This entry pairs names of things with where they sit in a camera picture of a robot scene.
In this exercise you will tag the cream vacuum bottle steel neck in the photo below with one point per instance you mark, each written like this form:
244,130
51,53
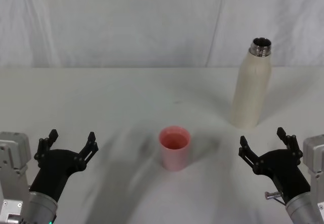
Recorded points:
250,92

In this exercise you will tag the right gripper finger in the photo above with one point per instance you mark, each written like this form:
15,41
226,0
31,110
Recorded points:
289,141
249,154

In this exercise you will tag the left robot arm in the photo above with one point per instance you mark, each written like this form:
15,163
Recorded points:
12,158

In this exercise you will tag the pink cup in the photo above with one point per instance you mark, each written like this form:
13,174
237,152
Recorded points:
174,159

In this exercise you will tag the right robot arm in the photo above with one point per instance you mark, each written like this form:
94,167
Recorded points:
314,158

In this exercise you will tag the white curtain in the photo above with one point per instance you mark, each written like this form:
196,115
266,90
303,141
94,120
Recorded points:
126,21

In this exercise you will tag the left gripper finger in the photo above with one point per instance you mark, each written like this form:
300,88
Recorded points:
88,148
43,144

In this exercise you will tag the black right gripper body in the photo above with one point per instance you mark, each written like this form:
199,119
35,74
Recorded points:
283,168

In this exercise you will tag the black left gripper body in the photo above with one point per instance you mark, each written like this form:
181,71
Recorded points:
54,168

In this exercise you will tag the white table cloth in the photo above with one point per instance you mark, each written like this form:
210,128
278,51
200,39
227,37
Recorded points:
121,102

